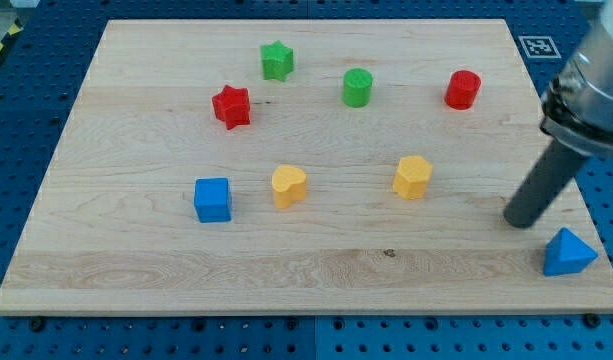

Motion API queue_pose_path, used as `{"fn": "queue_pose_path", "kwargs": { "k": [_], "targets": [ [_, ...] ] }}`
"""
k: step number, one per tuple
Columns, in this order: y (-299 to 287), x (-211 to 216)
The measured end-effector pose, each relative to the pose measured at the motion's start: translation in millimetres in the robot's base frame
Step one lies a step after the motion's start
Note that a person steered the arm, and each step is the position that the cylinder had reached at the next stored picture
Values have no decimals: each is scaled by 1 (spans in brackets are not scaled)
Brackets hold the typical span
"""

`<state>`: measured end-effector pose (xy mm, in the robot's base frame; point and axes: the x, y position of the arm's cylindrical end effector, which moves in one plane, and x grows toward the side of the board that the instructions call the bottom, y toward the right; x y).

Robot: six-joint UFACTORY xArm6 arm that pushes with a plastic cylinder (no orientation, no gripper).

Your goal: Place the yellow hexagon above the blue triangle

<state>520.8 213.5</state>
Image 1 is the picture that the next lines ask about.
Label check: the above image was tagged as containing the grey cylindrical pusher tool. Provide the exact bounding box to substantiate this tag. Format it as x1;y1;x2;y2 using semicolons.
503;140;589;229

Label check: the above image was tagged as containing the yellow hexagon block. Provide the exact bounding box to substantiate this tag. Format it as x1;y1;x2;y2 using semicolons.
392;155;433;200

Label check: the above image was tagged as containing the red cylinder block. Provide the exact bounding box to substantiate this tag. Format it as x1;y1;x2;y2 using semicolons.
444;70;482;110

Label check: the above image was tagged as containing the red star block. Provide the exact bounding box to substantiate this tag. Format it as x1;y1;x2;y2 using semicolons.
212;85;250;130

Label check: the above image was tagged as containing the yellow heart block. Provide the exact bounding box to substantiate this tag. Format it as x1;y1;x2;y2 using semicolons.
271;165;308;209

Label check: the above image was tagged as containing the light wooden board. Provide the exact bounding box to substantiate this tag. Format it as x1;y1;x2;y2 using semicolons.
0;19;613;317

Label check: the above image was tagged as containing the green star block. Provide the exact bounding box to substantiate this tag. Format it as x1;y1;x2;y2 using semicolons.
260;40;294;82

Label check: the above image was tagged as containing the green cylinder block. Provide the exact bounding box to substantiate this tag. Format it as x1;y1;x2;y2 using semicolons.
342;68;373;108

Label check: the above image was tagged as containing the blue cube block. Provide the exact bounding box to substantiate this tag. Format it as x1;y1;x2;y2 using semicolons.
194;178;232;223

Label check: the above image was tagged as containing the white fiducial marker tag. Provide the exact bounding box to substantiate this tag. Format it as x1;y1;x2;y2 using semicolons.
519;35;561;59

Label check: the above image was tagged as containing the blue triangle block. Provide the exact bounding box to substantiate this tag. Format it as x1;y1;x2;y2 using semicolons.
543;228;598;277

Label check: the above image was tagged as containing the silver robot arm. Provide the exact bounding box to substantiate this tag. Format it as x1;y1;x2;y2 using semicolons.
540;0;613;158

